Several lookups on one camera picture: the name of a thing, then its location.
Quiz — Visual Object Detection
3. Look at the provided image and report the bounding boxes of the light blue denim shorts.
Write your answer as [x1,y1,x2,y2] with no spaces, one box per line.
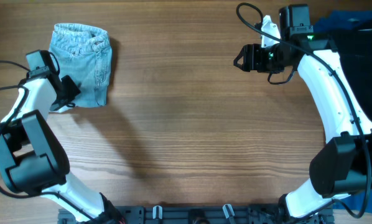
[49,23,113,113]

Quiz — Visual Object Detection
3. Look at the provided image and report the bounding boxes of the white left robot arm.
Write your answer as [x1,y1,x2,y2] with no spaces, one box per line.
[0,50,125,223]

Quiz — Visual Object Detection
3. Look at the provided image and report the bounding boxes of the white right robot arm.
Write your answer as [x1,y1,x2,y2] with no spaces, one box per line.
[233,4,372,223]

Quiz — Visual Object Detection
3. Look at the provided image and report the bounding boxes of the black folded shirt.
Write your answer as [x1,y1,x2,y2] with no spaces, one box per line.
[331,20,372,121]

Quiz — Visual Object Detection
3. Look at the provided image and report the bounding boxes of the blue folded shirt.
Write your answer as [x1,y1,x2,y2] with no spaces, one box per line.
[312,10,372,215]

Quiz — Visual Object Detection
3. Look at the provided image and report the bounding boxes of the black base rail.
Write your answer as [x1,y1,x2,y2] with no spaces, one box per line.
[57,203,335,224]

